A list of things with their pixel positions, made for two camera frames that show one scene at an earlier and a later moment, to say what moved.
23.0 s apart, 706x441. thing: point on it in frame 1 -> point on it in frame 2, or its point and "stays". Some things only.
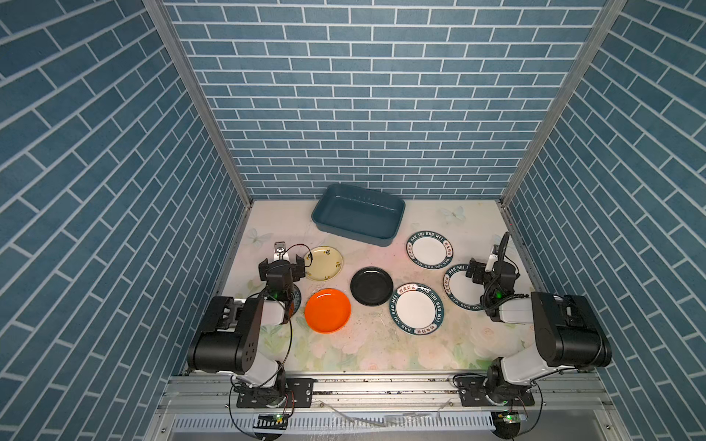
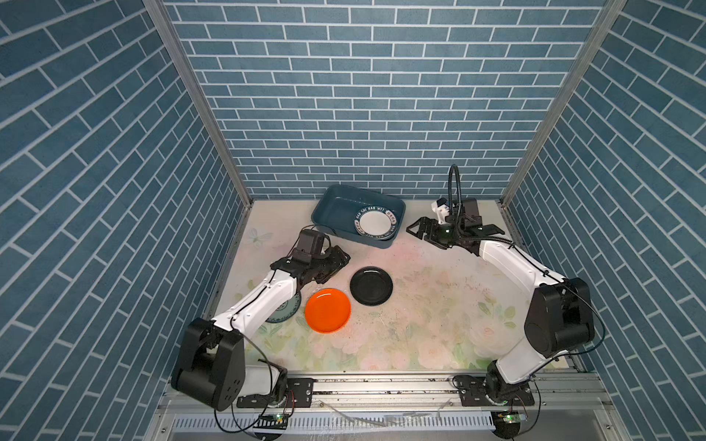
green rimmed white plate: x=461 y=290 -> x=375 y=222
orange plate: x=327 y=310 stays
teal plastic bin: x=359 y=213 stays
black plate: x=371 y=286 stays
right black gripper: x=480 y=270 -> x=428 y=237
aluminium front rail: x=392 y=407 stays
